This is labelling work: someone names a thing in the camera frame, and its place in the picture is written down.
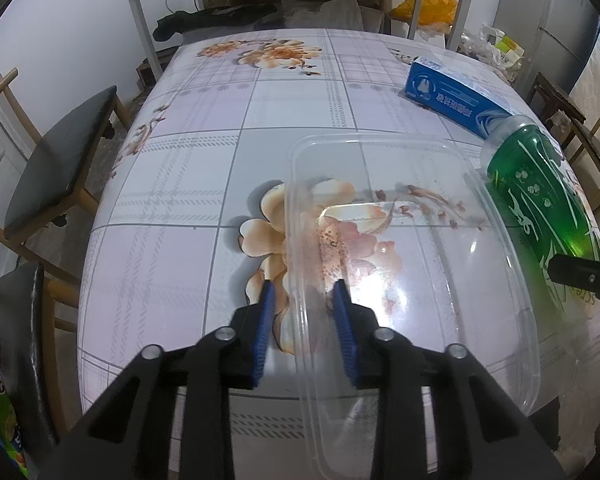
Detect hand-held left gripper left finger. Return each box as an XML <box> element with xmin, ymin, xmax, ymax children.
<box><xmin>42</xmin><ymin>280</ymin><xmax>277</xmax><ymax>480</ymax></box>

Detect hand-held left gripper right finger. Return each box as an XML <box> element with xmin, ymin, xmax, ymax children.
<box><xmin>332</xmin><ymin>280</ymin><xmax>566</xmax><ymax>480</ymax></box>

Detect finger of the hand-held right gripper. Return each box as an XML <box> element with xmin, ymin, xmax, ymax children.
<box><xmin>547</xmin><ymin>254</ymin><xmax>600</xmax><ymax>303</ymax></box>

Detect clear plastic lid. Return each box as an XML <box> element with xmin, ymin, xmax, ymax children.
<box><xmin>285</xmin><ymin>134</ymin><xmax>541</xmax><ymax>480</ymax></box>

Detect green plastic bottle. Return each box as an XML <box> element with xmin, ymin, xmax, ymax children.
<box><xmin>480</xmin><ymin>114</ymin><xmax>600</xmax><ymax>361</ymax></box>

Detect wooden chair dark seat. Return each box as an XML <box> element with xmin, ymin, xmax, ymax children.
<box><xmin>565</xmin><ymin>94</ymin><xmax>600</xmax><ymax>206</ymax></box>
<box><xmin>0</xmin><ymin>67</ymin><xmax>131</xmax><ymax>281</ymax></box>
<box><xmin>0</xmin><ymin>262</ymin><xmax>81</xmax><ymax>451</ymax></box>

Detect floral tablecloth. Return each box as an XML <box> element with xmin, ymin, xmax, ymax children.
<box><xmin>77</xmin><ymin>27</ymin><xmax>600</xmax><ymax>436</ymax></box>

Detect dark wooden stool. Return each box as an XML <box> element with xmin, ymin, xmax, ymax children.
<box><xmin>527</xmin><ymin>72</ymin><xmax>588</xmax><ymax>128</ymax></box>

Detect blue toothpaste box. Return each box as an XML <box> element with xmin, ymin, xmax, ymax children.
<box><xmin>404</xmin><ymin>56</ymin><xmax>516</xmax><ymax>140</ymax></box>

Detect white green printed bag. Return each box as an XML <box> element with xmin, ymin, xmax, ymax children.
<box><xmin>480</xmin><ymin>25</ymin><xmax>526</xmax><ymax>78</ymax></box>

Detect clear plastic bags heap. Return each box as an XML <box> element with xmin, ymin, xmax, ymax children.
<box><xmin>457</xmin><ymin>30</ymin><xmax>486</xmax><ymax>58</ymax></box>

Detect grey refrigerator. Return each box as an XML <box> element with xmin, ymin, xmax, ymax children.
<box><xmin>495</xmin><ymin>0</ymin><xmax>600</xmax><ymax>96</ymax></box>

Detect yellow plastic bag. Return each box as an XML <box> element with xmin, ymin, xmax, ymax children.
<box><xmin>390</xmin><ymin>0</ymin><xmax>461</xmax><ymax>28</ymax></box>

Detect black cloth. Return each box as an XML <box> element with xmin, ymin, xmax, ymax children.
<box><xmin>152</xmin><ymin>4</ymin><xmax>281</xmax><ymax>43</ymax></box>

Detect white sack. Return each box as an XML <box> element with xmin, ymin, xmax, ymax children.
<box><xmin>282</xmin><ymin>0</ymin><xmax>366</xmax><ymax>31</ymax></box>

